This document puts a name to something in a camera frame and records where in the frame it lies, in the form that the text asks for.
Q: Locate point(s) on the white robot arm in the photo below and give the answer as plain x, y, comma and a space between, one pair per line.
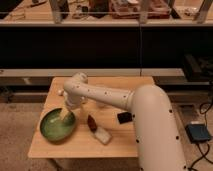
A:
156, 132

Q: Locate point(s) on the green ceramic bowl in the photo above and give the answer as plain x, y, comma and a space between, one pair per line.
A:
54, 129

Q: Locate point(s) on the small wooden table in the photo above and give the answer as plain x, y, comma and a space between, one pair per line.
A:
82, 144

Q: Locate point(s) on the long wooden shelf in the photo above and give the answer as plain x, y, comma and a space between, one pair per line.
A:
97, 13

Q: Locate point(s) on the red tray on shelf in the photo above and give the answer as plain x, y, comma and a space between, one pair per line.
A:
132, 9

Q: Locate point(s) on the black smartphone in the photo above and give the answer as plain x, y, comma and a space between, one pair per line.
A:
124, 117

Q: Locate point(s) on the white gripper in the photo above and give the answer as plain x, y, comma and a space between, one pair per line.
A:
72, 102

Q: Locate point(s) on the blue box on floor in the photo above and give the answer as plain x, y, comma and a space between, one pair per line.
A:
198, 133

